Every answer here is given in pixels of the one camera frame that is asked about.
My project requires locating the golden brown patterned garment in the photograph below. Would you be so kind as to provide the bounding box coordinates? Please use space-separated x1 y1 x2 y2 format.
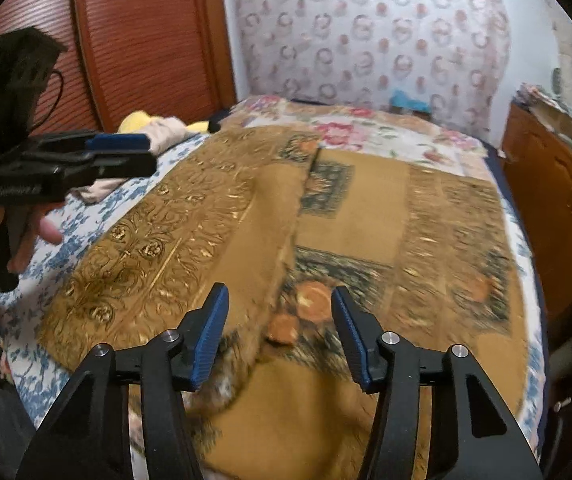
39 126 527 479

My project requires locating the blue floral white sheet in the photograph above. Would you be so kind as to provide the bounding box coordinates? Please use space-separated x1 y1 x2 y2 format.
0 134 548 455

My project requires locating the yellow Pikachu plush toy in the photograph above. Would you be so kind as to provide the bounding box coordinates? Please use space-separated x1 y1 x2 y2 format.
118 110 221 133

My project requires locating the pale pink folded cloth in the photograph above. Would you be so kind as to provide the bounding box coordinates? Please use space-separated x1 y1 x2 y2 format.
71 125 197 205

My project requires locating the red wooden louvered wardrobe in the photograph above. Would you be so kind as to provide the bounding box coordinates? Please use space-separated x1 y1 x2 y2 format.
0 0 237 131

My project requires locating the brown wooden sideboard cabinet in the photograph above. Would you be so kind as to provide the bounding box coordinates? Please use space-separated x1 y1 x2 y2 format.
501 103 572 321

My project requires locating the floral cream bed quilt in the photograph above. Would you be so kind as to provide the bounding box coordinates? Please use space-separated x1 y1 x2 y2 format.
222 96 492 181

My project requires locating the cardboard box on sideboard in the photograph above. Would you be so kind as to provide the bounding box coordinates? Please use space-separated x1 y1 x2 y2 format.
529 101 572 139

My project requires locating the box with blue cloth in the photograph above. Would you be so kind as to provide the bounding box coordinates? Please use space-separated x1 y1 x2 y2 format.
389 90 431 115

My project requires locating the pink circle patterned curtain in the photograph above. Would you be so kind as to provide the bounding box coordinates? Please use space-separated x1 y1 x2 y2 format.
235 0 510 136

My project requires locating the beige tied side curtain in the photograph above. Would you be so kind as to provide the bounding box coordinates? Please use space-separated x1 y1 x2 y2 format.
548 0 572 106

